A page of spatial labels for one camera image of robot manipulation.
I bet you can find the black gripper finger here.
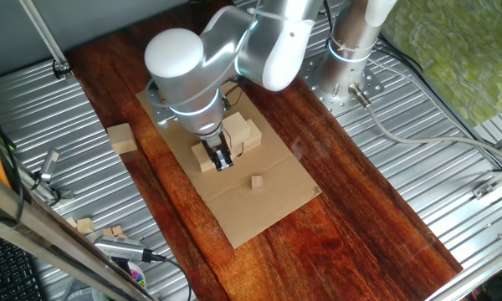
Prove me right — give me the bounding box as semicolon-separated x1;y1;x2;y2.
208;148;228;172
218;142;235;169

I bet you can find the black camera cable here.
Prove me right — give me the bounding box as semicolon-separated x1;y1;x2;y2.
148;250;193;301

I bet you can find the metal frame bar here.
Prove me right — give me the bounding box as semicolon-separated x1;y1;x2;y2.
0;162;156;301

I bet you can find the reddish wood grain board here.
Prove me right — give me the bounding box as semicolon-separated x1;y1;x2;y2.
64;0;464;301

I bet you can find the brown cardboard sheet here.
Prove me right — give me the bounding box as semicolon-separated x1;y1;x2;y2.
135;85;322;250

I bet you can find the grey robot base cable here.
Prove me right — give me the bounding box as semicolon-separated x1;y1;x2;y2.
347;82;502;168

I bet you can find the silver robot mounting plate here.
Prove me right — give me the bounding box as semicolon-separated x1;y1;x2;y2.
299;58;386;118

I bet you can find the silver camera on stand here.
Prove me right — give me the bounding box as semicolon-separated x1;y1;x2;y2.
38;148;62;184

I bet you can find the silver camera with cable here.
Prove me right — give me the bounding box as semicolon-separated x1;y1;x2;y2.
93;234;154;263

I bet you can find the metal camera stand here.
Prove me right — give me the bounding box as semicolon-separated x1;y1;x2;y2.
18;165;74;202

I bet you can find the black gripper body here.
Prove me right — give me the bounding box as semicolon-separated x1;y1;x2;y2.
199;131;227;156

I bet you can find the black keyboard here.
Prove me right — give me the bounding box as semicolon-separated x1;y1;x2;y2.
0;229;45;301

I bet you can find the large wooden cube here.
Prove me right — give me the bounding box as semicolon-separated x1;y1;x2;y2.
106;122;138;156
191;141;217;174
228;140;244;162
222;111;252;147
241;118;263;154

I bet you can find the aluminium stand pole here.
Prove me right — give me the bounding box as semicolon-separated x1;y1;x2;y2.
18;0;74;80

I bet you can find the aluminium profile bar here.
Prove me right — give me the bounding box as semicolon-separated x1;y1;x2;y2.
471;125;502;201
424;240;502;301

